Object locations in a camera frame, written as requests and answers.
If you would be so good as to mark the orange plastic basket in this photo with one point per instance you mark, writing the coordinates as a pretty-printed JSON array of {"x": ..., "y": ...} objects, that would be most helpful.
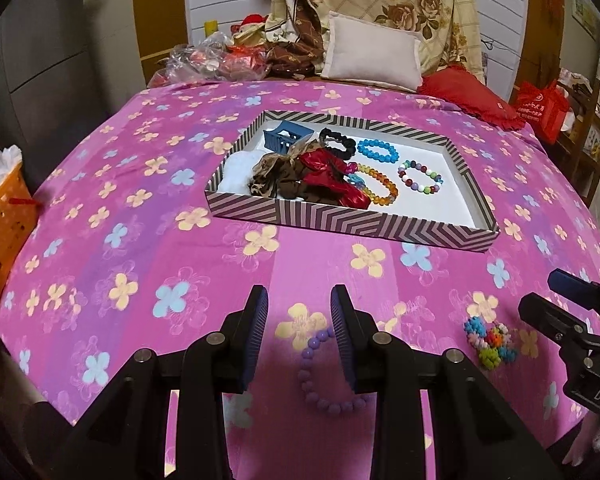
[{"x": 5, "y": 240}]

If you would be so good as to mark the brown patterned blanket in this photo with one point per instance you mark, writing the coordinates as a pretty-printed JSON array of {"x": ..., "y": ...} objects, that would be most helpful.
[{"x": 292, "y": 55}]

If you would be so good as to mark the striped shallow cardboard box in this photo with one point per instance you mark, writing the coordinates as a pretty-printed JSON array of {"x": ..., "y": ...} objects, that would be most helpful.
[{"x": 355, "y": 225}]

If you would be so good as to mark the clear plastic bag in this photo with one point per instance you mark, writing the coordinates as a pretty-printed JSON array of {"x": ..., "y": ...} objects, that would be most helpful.
[{"x": 200, "y": 62}]

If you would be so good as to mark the wall poster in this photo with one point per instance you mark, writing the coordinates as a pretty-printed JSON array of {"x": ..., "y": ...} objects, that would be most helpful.
[{"x": 585, "y": 16}]

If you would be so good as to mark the cream floral quilt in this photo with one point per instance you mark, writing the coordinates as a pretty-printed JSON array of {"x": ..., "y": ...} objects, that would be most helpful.
[{"x": 410, "y": 0}]

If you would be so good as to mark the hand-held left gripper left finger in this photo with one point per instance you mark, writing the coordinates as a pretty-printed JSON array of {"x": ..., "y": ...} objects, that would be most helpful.
[{"x": 257, "y": 340}]

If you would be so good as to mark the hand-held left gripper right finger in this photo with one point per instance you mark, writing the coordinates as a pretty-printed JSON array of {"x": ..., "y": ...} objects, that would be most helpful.
[{"x": 342, "y": 340}]

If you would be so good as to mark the blue hair claw clip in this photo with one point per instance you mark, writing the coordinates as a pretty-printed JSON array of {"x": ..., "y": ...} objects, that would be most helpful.
[{"x": 285, "y": 138}]

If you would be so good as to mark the red plush toy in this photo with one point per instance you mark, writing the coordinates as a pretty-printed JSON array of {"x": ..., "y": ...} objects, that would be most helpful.
[{"x": 250, "y": 24}]

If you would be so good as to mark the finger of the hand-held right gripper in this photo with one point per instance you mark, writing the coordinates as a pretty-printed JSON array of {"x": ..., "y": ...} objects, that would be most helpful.
[
  {"x": 555, "y": 317},
  {"x": 564, "y": 283}
]

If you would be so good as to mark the red shopping bag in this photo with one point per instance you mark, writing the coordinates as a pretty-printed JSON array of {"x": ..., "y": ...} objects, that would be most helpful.
[{"x": 540, "y": 110}]

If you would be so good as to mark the red pillow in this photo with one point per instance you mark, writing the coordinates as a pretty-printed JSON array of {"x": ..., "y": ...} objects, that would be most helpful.
[{"x": 465, "y": 90}]

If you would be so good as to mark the brown sheer hair bow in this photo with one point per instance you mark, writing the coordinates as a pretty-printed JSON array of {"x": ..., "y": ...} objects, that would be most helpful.
[{"x": 270, "y": 166}]

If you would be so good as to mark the beige pillow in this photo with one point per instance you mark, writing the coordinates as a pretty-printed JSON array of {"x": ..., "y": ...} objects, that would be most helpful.
[{"x": 370, "y": 50}]

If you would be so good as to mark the red shiny hair bow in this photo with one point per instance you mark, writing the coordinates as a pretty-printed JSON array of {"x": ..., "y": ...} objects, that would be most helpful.
[{"x": 321, "y": 165}]

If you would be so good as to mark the white plastic bag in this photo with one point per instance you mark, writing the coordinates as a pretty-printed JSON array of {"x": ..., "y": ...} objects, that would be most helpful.
[{"x": 7, "y": 162}]

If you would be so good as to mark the wooden shelf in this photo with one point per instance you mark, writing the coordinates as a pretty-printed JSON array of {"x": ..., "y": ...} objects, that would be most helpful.
[{"x": 587, "y": 130}]

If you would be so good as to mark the black scrunchie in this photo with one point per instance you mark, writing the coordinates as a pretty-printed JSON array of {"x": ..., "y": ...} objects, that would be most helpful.
[{"x": 348, "y": 145}]

